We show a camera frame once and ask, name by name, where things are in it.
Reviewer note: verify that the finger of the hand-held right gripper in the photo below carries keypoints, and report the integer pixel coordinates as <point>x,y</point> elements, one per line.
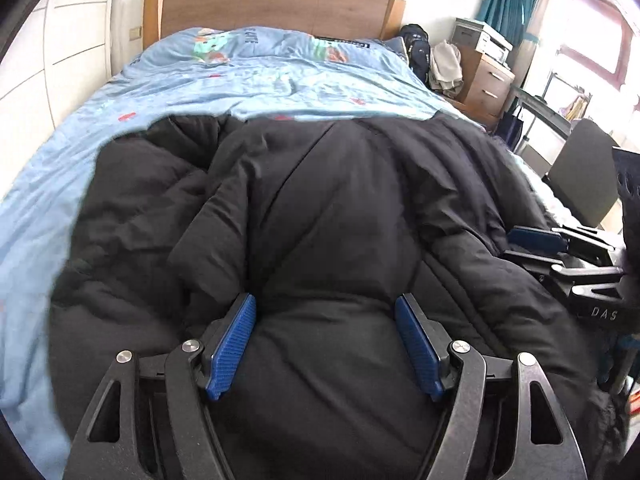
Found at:
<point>585,275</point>
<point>537,237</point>

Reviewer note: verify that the wall switch plate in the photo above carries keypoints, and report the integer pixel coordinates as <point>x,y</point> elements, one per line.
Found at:
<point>135,33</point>

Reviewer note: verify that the black puffer jacket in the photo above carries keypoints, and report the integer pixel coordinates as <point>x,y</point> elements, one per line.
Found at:
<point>325,210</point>

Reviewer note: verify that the black backpack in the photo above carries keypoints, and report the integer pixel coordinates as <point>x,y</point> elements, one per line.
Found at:
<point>417,50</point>

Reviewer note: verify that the black desk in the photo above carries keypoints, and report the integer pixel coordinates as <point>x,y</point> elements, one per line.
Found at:
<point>545,110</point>

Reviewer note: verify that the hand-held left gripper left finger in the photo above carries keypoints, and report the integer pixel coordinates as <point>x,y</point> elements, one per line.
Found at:
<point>232,345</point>

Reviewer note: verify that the white printer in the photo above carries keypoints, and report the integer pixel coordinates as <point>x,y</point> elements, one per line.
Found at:
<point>495,47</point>

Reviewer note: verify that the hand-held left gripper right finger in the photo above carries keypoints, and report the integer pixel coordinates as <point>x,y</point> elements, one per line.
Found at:
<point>417,345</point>

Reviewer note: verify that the blue printed duvet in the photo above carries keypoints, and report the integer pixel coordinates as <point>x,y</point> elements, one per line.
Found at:
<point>150,85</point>

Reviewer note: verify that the dark blue bag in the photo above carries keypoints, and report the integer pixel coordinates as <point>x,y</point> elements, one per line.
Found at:
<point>510,127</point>

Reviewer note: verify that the white wardrobe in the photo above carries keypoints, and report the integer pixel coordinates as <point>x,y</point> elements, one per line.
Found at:
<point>60,35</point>

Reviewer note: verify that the wooden headboard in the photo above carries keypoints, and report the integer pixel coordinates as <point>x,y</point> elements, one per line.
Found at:
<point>275,5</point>

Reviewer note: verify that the grey clothes pile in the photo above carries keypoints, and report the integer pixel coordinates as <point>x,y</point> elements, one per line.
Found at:
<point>445,67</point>

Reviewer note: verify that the wooden drawer chest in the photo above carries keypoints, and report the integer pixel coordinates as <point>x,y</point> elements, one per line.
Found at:
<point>487,85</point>

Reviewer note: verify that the black chair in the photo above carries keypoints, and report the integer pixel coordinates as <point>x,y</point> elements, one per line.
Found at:
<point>585,170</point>

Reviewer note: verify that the window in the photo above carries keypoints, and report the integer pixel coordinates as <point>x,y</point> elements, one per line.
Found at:
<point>595,35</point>

